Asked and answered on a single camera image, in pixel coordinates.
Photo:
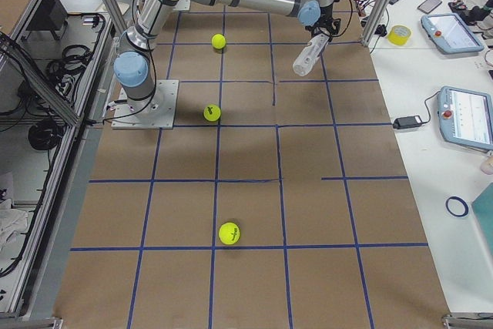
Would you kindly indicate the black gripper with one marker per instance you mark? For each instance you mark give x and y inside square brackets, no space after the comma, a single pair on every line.
[322,27]

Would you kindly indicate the clear tennis ball can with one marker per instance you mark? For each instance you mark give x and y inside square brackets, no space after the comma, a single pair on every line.
[310,54]

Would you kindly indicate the tennis ball centre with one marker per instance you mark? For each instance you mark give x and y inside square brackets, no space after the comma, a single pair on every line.
[218,41]

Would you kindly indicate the tennis ball near base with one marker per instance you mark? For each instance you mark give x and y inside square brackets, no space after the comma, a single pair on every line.
[212,113]

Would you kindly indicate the yellow tape roll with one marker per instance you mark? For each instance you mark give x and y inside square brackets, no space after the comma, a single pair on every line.
[399,35]

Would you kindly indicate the black smartphone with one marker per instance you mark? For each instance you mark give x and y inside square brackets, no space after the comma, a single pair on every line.
[429,6]

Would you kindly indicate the far teach pendant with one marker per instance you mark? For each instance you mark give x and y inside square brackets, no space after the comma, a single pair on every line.
[450,34]

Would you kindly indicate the teach pendant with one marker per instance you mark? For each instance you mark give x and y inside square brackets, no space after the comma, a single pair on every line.
[450,34]
[465,117]

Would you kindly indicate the black power brick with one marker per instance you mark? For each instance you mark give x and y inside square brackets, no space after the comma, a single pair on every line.
[407,122]

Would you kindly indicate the near teach pendant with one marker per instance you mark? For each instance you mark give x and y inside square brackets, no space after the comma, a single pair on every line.
[465,117]

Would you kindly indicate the teal board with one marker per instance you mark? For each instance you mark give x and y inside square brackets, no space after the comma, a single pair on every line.
[482,222]

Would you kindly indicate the white crumpled cloth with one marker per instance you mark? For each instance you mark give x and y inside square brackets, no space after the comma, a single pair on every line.
[13,221]

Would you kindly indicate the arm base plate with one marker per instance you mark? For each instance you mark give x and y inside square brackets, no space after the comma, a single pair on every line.
[157,112]

